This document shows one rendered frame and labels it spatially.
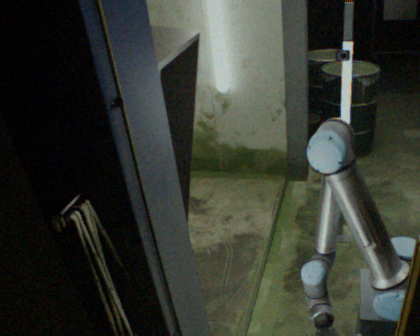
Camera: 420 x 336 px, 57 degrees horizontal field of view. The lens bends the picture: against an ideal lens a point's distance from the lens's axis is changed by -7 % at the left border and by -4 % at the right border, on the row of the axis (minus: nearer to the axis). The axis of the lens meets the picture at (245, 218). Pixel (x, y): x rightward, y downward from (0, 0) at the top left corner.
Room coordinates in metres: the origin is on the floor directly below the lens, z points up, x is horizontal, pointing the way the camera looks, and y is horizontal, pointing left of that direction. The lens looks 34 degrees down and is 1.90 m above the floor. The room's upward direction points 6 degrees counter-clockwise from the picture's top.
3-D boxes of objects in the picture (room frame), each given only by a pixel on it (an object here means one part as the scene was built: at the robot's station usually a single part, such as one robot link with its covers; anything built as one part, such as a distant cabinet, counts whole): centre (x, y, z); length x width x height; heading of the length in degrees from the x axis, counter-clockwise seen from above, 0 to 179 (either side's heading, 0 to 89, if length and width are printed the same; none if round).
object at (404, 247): (1.14, -0.60, 0.83); 0.17 x 0.15 x 0.18; 153
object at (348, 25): (2.43, -0.71, 0.82); 0.05 x 0.05 x 1.64; 74
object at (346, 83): (2.40, -0.70, 1.02); 0.06 x 0.02 x 0.83; 74
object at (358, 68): (3.90, -1.17, 0.86); 0.54 x 0.54 x 0.01
